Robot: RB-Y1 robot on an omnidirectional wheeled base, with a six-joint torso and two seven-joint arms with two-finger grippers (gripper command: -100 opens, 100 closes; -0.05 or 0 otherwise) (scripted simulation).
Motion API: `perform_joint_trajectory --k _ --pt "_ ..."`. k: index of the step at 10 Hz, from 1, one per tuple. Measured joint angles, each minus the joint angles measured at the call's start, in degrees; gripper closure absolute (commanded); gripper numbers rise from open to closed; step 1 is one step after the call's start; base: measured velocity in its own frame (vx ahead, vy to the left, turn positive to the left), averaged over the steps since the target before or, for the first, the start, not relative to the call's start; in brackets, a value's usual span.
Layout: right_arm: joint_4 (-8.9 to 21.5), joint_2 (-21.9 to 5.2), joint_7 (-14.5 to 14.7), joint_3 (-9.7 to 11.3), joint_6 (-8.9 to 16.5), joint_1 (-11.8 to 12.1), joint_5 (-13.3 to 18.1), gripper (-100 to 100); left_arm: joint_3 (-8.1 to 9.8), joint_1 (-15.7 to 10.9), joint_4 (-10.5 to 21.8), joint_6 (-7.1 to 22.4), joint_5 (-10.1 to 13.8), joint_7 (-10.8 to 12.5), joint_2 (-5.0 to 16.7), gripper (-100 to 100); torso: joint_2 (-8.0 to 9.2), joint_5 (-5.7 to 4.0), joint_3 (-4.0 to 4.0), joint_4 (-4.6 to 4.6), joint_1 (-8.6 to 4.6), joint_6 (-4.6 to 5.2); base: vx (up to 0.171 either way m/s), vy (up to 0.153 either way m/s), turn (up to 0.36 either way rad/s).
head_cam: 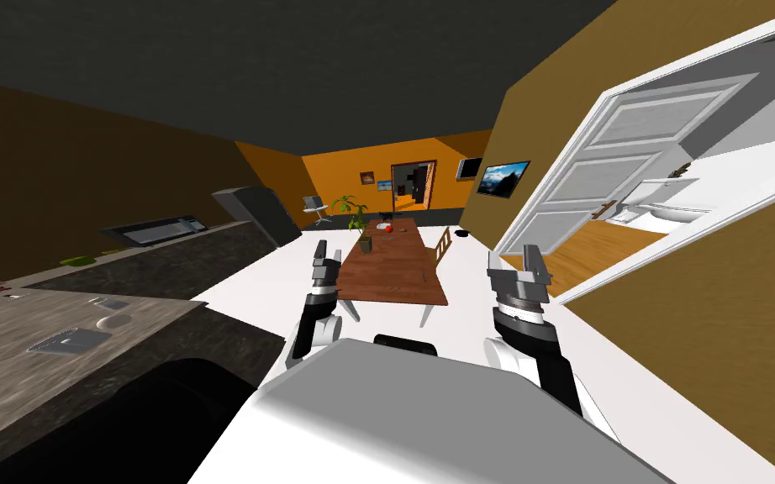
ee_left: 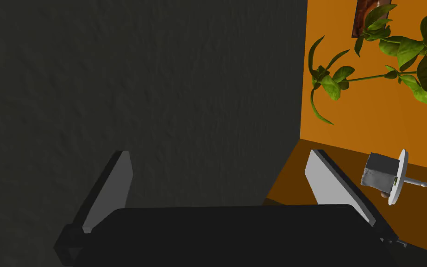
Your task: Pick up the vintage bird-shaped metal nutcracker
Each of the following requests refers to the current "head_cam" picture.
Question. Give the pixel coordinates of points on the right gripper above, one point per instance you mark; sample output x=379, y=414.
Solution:
x=518, y=292

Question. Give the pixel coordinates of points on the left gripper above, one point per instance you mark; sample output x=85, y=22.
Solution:
x=325, y=274

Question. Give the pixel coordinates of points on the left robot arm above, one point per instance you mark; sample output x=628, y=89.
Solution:
x=311, y=329

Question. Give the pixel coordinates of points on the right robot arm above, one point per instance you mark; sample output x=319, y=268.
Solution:
x=549, y=363

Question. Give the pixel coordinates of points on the white office chair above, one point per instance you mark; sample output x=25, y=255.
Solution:
x=315, y=208

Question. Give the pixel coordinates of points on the black bowl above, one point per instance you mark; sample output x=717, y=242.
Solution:
x=463, y=233

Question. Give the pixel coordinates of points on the brown wooden dining table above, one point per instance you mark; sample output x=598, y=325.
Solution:
x=394, y=272

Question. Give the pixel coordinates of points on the dark grey refrigerator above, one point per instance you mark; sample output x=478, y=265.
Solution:
x=263, y=214

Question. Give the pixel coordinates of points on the wooden chair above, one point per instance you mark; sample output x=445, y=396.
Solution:
x=441, y=247

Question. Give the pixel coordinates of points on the dark framed window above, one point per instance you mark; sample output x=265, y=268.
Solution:
x=469, y=169

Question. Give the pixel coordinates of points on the white panelled door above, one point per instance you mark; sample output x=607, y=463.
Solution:
x=603, y=181

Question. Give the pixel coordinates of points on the white toilet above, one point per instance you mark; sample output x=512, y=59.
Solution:
x=663, y=202

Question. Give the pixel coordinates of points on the grey microwave oven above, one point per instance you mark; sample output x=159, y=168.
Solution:
x=155, y=230

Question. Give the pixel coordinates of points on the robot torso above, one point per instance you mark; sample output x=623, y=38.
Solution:
x=394, y=417

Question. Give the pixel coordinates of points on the grey flat tray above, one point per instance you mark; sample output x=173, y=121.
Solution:
x=68, y=341

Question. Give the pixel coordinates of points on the small brown wall picture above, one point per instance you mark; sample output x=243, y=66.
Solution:
x=367, y=178

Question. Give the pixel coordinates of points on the landscape picture on wall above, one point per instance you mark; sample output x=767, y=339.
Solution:
x=503, y=178

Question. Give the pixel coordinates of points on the small blue wall picture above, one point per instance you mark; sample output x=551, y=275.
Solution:
x=385, y=185

